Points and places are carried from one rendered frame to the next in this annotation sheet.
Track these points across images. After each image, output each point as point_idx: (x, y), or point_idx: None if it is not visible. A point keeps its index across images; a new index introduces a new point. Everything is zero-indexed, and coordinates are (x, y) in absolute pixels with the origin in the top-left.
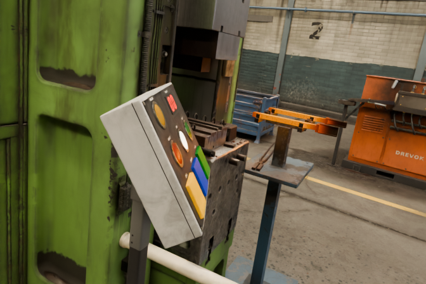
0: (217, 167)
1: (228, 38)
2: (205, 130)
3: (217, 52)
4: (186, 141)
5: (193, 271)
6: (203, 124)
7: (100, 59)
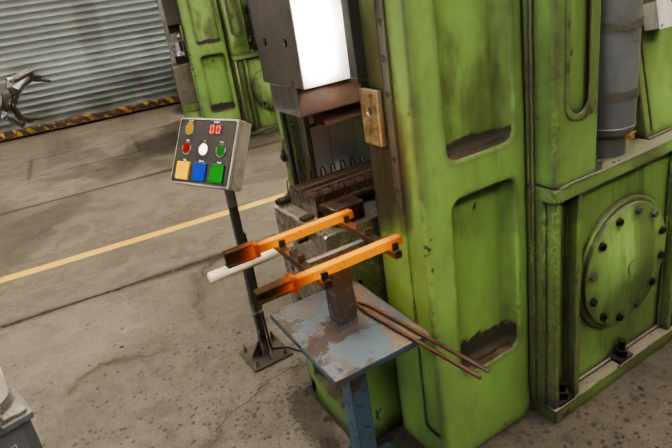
0: (281, 219)
1: (281, 90)
2: (304, 185)
3: (274, 104)
4: (205, 151)
5: None
6: (317, 183)
7: None
